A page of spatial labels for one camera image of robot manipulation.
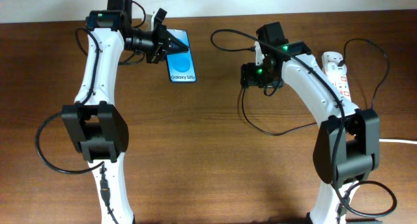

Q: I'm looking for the black charging cable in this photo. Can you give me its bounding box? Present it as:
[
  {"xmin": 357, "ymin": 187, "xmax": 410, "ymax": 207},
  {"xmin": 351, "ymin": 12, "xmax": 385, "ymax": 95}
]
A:
[{"xmin": 240, "ymin": 38, "xmax": 390, "ymax": 137}]

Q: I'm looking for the white power strip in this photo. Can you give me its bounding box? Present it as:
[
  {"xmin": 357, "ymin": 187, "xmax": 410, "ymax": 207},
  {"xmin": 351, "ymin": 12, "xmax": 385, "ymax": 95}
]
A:
[{"xmin": 321, "ymin": 51, "xmax": 351, "ymax": 101}]

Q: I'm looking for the white USB charger adapter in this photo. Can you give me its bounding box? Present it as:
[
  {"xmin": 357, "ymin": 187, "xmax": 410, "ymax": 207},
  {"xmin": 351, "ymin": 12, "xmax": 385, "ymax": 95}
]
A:
[{"xmin": 323, "ymin": 61, "xmax": 347, "ymax": 76}]

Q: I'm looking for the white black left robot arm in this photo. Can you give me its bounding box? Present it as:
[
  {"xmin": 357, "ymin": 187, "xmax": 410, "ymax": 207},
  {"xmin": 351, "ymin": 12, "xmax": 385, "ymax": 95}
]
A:
[{"xmin": 62, "ymin": 0, "xmax": 189, "ymax": 223}]

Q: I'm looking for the blue Galaxy smartphone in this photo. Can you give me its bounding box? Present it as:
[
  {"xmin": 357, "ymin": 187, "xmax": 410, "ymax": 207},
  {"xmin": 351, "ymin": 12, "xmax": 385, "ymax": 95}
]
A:
[{"xmin": 167, "ymin": 29, "xmax": 196, "ymax": 83}]

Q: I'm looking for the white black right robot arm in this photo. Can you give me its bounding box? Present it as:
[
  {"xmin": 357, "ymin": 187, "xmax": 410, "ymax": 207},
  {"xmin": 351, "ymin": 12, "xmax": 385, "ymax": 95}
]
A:
[{"xmin": 240, "ymin": 22, "xmax": 380, "ymax": 223}]

